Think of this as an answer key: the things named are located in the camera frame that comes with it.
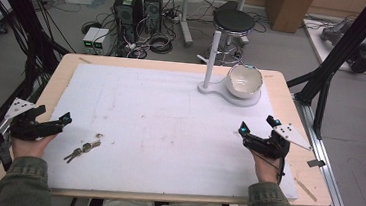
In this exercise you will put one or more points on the small black computer tower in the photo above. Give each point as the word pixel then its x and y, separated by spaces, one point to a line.
pixel 152 6

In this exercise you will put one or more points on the brown cardboard box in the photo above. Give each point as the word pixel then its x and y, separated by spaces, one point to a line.
pixel 287 10

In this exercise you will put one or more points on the bunch of metal keys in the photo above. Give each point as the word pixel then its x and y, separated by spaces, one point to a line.
pixel 83 148

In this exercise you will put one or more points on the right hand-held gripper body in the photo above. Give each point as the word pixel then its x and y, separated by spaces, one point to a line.
pixel 274 144

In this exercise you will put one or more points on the person's left hand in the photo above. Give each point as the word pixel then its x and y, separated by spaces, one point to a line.
pixel 30 147

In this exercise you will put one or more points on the person's right hand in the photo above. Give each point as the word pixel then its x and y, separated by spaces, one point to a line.
pixel 267 170

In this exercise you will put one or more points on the black round stool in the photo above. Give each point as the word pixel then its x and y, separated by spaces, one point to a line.
pixel 234 22

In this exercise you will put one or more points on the white board with grey machine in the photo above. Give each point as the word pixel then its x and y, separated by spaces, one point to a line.
pixel 353 44

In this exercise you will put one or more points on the black metal frame beam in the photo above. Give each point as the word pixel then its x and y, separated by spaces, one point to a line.
pixel 21 18
pixel 343 50

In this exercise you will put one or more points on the white ceramic bowl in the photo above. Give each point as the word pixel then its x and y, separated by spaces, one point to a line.
pixel 243 82

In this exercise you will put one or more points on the grey tape piece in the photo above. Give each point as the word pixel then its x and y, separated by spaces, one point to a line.
pixel 316 163

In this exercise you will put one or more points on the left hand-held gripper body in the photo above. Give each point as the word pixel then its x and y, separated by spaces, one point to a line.
pixel 26 127

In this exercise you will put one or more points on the large black computer tower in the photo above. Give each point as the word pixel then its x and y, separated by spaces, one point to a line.
pixel 127 9

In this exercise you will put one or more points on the white metal desk leg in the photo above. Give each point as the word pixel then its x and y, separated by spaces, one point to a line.
pixel 186 16

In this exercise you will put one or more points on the white power supply box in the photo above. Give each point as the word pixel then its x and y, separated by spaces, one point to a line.
pixel 90 39
pixel 100 40

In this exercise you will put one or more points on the aluminium rail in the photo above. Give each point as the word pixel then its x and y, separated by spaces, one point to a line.
pixel 327 169

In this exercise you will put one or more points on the white stand with round base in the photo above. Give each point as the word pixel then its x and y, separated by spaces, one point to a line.
pixel 212 62

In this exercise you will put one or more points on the white table mat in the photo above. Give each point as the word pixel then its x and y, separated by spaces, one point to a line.
pixel 168 132

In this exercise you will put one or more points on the thin wooden stick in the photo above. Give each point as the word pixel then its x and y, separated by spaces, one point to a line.
pixel 305 189

